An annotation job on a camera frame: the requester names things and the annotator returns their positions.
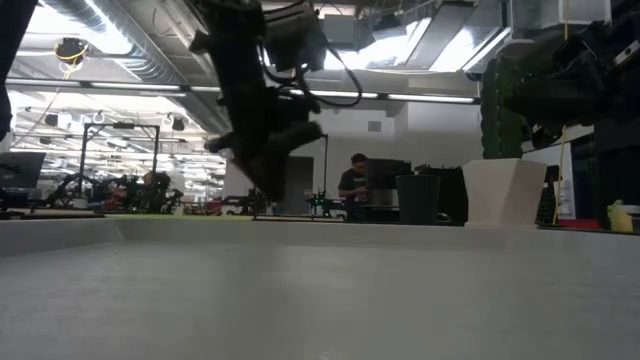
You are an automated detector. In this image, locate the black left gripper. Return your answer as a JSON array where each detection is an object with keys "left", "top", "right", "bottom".
[{"left": 203, "top": 84, "right": 327, "bottom": 202}]

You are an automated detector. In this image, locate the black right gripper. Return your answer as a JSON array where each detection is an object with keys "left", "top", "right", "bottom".
[{"left": 504, "top": 54, "right": 614, "bottom": 149}]

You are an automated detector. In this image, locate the dark ribbed paper cup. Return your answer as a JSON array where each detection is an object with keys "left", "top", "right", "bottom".
[{"left": 394, "top": 174, "right": 442, "bottom": 226}]

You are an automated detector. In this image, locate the person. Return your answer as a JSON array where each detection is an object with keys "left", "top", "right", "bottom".
[
  {"left": 141, "top": 171, "right": 172, "bottom": 211},
  {"left": 338, "top": 153, "right": 374, "bottom": 223}
]

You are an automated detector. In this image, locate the long ceiling light strip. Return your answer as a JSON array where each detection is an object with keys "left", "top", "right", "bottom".
[
  {"left": 287, "top": 88, "right": 476, "bottom": 105},
  {"left": 4, "top": 78, "right": 221, "bottom": 94}
]

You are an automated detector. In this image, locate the bright ceiling light panel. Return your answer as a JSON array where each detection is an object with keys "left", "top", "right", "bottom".
[{"left": 324, "top": 14, "right": 511, "bottom": 74}]

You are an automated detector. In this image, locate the black equipment case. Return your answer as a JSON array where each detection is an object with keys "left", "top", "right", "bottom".
[{"left": 412, "top": 163, "right": 470, "bottom": 225}]

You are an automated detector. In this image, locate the red flat object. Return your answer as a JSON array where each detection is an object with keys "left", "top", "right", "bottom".
[{"left": 556, "top": 218, "right": 602, "bottom": 231}]

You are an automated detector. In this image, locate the black computer monitor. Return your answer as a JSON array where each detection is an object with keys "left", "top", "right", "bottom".
[
  {"left": 367, "top": 158, "right": 413, "bottom": 191},
  {"left": 0, "top": 151, "right": 47, "bottom": 190}
]

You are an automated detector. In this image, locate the yellow plastic bottle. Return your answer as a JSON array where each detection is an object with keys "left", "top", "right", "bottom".
[{"left": 606, "top": 199, "right": 635, "bottom": 234}]

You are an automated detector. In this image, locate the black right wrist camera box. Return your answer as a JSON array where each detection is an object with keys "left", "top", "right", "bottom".
[{"left": 552, "top": 22, "right": 612, "bottom": 67}]

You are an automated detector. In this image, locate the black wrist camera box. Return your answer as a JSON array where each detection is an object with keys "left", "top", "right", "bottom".
[
  {"left": 552, "top": 22, "right": 612, "bottom": 67},
  {"left": 263, "top": 2, "right": 327, "bottom": 72}
]

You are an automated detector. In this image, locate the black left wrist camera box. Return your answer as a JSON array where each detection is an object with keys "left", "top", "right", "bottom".
[{"left": 263, "top": 2, "right": 327, "bottom": 72}]

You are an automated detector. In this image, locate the black metal frame stand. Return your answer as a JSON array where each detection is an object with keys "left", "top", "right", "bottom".
[{"left": 78, "top": 122, "right": 161, "bottom": 199}]

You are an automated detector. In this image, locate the silver ceiling air duct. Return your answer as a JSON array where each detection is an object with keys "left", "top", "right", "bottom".
[{"left": 42, "top": 0, "right": 234, "bottom": 136}]

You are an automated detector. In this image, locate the yellow ceiling cable reel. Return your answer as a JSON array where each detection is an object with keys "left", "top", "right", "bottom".
[{"left": 53, "top": 37, "right": 91, "bottom": 66}]

